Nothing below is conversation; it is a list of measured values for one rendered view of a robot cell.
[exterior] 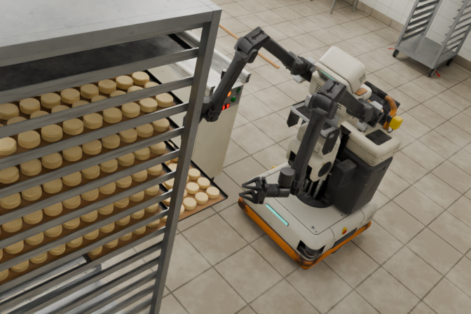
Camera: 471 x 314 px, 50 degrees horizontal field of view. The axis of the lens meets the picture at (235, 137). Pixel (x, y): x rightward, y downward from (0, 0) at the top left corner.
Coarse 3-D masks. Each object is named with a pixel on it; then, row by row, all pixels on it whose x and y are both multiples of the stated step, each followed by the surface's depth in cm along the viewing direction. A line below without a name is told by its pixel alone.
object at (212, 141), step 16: (192, 64) 296; (160, 80) 298; (208, 80) 287; (240, 96) 303; (224, 112) 300; (208, 128) 297; (224, 128) 311; (176, 144) 308; (208, 144) 308; (224, 144) 322; (192, 160) 305; (208, 160) 319; (208, 176) 331
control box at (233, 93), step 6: (234, 84) 289; (240, 84) 291; (234, 90) 288; (240, 90) 293; (210, 96) 278; (228, 96) 287; (234, 96) 291; (228, 102) 291; (234, 102) 296; (222, 108) 289
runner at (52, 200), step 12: (168, 156) 155; (132, 168) 147; (144, 168) 151; (96, 180) 140; (108, 180) 143; (72, 192) 136; (84, 192) 139; (36, 204) 129; (48, 204) 132; (0, 216) 124; (12, 216) 126
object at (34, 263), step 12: (156, 204) 175; (132, 216) 170; (144, 216) 172; (108, 228) 162; (120, 228) 166; (72, 240) 156; (84, 240) 159; (96, 240) 160; (48, 252) 153; (60, 252) 153; (24, 264) 146; (36, 264) 149; (0, 276) 141; (12, 276) 144
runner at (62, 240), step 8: (168, 192) 167; (152, 200) 164; (160, 200) 167; (136, 208) 160; (144, 208) 163; (112, 216) 154; (120, 216) 157; (96, 224) 151; (104, 224) 154; (80, 232) 148; (88, 232) 151; (56, 240) 143; (64, 240) 146; (40, 248) 141; (48, 248) 143; (24, 256) 138; (32, 256) 140; (0, 264) 134; (8, 264) 136; (16, 264) 138
